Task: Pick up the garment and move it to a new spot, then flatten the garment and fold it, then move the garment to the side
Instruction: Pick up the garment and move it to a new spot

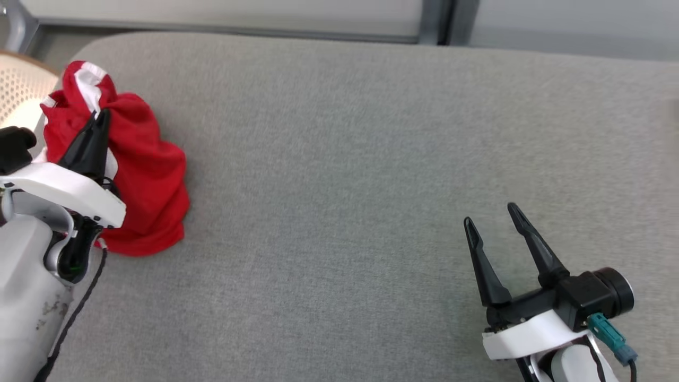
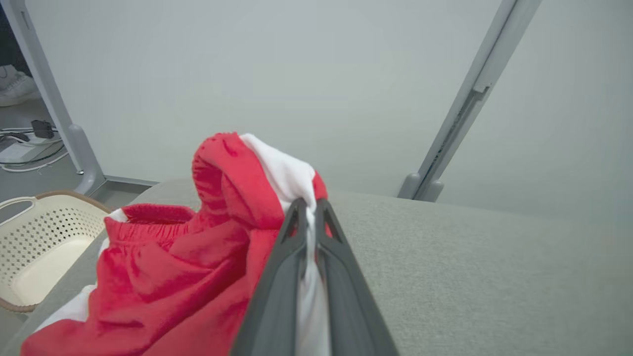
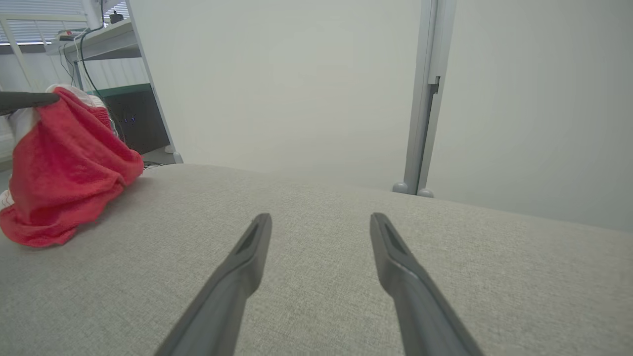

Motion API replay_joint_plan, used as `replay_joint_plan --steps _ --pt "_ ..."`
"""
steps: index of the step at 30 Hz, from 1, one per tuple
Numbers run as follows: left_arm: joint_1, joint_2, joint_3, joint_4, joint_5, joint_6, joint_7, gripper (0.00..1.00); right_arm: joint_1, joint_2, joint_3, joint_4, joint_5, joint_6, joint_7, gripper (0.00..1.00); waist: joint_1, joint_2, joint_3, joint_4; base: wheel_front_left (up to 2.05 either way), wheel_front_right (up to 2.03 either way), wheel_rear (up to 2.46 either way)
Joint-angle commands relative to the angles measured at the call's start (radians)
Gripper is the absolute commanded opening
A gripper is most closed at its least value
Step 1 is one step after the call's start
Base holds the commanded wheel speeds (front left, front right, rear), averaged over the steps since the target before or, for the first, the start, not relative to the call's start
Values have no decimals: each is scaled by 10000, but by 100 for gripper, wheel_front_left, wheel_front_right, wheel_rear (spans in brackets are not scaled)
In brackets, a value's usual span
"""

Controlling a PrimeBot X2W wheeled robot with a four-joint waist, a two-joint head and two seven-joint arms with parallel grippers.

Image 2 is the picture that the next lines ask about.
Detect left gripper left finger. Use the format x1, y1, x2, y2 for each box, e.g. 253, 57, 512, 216
230, 198, 310, 356

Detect cream perforated laundry basket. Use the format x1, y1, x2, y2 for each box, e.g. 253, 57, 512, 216
0, 190, 112, 313

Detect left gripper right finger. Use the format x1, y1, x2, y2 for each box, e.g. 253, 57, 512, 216
314, 198, 400, 356

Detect black power adapter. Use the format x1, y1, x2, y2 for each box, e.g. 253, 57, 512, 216
31, 119, 55, 139

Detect red shorts with white trim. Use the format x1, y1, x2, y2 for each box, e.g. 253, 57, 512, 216
20, 131, 333, 356

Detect white shoe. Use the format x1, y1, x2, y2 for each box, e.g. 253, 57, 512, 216
0, 64, 41, 108

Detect white floor cable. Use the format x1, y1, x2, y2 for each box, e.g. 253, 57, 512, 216
0, 127, 70, 174

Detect grey partition post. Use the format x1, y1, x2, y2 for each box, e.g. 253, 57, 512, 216
398, 0, 543, 203
0, 0, 107, 196

